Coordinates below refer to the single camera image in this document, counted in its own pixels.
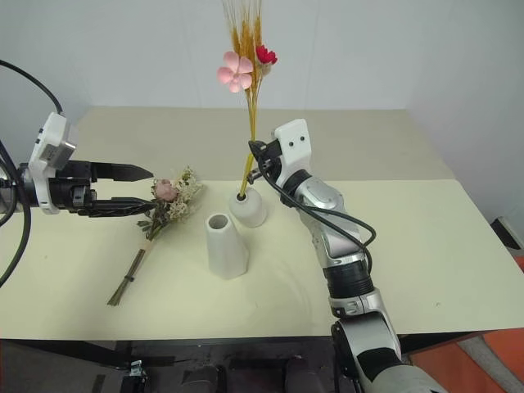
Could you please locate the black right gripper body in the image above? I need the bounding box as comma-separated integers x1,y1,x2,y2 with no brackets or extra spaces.
253,138,284,179

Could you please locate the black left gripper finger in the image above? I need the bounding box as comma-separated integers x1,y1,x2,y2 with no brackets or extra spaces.
87,196,156,219
91,161,154,183

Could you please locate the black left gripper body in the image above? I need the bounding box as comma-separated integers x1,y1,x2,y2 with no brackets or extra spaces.
48,160,100,218

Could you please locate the wheat bouquet with pink flower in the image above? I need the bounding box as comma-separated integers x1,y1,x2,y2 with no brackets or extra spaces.
216,0,279,202

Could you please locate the round white vase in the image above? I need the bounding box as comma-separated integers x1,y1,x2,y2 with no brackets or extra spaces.
228,188,269,229

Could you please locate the dried bouquet with pink rose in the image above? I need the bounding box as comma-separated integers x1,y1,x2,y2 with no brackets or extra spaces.
106,165,205,308

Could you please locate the tall conical white vase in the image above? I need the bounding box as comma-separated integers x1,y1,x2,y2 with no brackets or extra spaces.
205,212,251,281

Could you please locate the black metal clamp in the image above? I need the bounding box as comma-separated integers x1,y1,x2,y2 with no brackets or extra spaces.
121,359,149,393

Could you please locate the black box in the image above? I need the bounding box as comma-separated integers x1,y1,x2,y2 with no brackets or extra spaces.
488,215,524,251

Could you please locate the orange object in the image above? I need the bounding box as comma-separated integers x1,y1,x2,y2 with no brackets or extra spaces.
408,254,524,393

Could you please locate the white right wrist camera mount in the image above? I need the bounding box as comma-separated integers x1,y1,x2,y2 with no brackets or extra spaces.
272,118,315,188

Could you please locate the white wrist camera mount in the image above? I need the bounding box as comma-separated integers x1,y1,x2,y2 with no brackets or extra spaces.
27,111,79,216
272,118,315,188

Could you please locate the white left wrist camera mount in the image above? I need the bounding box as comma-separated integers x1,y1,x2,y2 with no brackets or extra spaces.
27,111,79,216

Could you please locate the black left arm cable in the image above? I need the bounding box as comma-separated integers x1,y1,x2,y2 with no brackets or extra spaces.
0,59,66,288

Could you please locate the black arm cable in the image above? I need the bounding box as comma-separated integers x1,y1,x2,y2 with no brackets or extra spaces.
250,142,377,287
0,59,66,288

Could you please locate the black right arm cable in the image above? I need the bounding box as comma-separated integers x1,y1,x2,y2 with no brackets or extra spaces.
250,142,377,287

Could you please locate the black table frame bar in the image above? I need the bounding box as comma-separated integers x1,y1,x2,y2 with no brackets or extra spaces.
0,326,343,372

